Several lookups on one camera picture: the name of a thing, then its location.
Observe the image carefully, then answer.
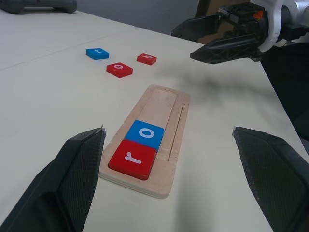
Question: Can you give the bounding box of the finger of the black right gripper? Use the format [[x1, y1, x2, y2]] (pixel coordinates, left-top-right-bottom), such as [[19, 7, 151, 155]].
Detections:
[[171, 14, 221, 38], [190, 32, 258, 65]]

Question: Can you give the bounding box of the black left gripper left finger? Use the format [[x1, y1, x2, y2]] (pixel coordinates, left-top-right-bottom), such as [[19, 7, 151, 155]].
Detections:
[[0, 124, 106, 232]]

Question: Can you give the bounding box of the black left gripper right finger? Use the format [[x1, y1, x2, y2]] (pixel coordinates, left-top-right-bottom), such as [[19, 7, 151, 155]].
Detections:
[[231, 125, 309, 232]]

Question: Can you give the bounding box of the red letter b block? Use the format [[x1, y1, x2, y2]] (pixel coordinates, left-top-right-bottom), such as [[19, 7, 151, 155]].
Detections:
[[136, 53, 157, 65]]

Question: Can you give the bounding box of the red letter o block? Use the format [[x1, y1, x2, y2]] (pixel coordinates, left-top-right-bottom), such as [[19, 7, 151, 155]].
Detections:
[[106, 62, 134, 79]]

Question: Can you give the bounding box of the blue letter t block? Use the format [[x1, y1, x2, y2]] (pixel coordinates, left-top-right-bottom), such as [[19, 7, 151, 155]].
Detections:
[[85, 47, 110, 60]]

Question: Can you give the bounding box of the red letter r block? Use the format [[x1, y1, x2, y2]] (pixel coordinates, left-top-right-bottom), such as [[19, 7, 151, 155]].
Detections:
[[108, 139, 157, 181]]

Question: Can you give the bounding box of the wooden letter tray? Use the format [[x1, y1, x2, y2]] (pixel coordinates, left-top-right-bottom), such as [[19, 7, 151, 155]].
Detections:
[[98, 84, 191, 200]]

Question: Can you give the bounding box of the blue letter o block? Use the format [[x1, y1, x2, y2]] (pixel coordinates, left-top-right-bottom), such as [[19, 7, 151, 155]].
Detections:
[[125, 120, 165, 154]]

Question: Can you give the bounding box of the dark grey remote controller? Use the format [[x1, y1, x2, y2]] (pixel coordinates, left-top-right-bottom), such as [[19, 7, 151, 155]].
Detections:
[[0, 0, 78, 14]]

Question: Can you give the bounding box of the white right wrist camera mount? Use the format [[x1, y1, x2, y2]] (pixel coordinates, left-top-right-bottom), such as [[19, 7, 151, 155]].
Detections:
[[251, 0, 289, 53]]

